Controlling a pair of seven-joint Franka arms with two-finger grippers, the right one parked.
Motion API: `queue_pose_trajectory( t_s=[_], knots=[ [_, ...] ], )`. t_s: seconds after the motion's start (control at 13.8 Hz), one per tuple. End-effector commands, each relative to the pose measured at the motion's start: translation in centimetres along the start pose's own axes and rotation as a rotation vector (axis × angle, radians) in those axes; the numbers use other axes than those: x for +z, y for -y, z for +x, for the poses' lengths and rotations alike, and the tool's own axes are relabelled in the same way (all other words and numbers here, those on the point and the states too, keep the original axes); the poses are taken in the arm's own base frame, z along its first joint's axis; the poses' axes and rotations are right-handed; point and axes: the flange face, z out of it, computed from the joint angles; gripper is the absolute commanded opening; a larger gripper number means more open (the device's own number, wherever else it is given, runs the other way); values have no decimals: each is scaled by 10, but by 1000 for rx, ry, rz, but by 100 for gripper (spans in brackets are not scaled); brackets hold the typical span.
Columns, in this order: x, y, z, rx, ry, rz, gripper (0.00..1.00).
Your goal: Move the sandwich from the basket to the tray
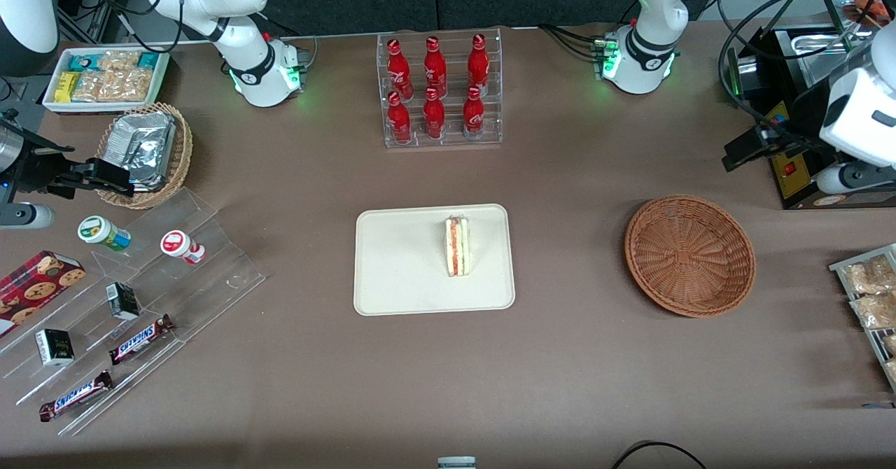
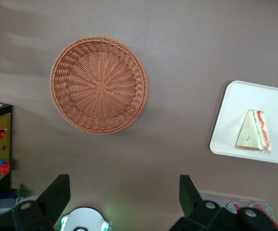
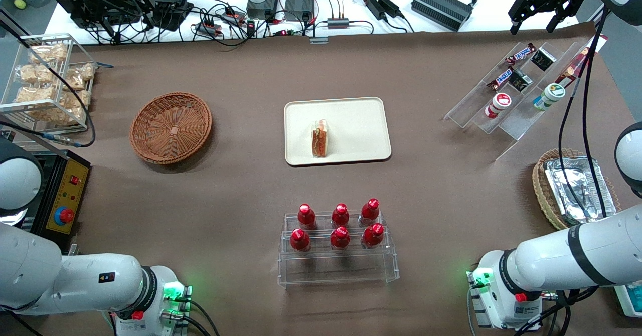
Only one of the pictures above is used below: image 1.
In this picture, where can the small black carton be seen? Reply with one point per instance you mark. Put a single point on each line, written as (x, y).
(122, 302)
(54, 347)

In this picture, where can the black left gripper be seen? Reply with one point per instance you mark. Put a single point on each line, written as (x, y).
(789, 141)

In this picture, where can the teal snack pack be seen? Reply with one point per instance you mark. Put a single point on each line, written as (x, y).
(80, 61)
(148, 59)

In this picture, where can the red cola bottle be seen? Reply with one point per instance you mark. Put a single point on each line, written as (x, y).
(435, 70)
(400, 122)
(399, 70)
(434, 117)
(479, 66)
(473, 115)

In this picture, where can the small grey object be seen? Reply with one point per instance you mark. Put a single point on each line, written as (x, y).
(456, 463)

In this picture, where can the grey tray with snacks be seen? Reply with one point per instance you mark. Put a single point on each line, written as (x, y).
(840, 266)

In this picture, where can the yellow snack bar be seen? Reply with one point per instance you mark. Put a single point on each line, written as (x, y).
(66, 87)

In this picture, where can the black glass food warmer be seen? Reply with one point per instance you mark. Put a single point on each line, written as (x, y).
(798, 185)

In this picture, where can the silver foil pack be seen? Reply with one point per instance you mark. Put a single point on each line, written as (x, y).
(140, 147)

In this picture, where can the red tartan cookie box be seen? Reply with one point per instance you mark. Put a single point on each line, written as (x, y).
(35, 287)

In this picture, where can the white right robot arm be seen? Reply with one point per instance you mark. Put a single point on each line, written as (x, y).
(241, 42)

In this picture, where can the brown Snickers bar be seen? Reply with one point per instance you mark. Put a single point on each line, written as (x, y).
(75, 395)
(140, 339)

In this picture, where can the clear acrylic stepped display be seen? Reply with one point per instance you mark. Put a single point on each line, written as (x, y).
(210, 273)

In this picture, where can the triangular sandwich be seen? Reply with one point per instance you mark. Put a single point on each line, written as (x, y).
(458, 248)

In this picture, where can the clear granola pack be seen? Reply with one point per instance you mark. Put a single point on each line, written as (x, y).
(119, 61)
(91, 87)
(133, 84)

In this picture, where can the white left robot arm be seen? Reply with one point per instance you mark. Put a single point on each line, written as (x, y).
(651, 7)

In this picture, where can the green lid cup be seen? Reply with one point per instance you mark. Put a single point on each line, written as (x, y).
(98, 231)

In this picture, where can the clear bag of snacks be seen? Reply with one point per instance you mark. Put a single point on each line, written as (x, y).
(878, 311)
(871, 276)
(890, 344)
(892, 369)

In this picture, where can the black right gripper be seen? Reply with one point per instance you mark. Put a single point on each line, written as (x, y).
(33, 170)

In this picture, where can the steel food pan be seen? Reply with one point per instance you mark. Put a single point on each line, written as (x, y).
(819, 59)

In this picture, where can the white snack box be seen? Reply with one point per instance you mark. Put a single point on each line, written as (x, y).
(105, 107)

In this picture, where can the red lid cup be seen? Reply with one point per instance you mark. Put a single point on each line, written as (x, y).
(175, 243)

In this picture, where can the small tan wicker basket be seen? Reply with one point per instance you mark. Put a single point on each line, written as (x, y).
(178, 161)

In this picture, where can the cream plastic tray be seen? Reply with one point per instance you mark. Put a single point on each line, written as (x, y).
(399, 266)

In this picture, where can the large brown wicker basket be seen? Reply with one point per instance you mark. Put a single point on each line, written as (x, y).
(689, 255)

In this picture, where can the clear acrylic bottle rack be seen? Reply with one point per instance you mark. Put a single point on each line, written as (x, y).
(420, 143)

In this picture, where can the red skewered food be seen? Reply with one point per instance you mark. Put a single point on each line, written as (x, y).
(864, 3)

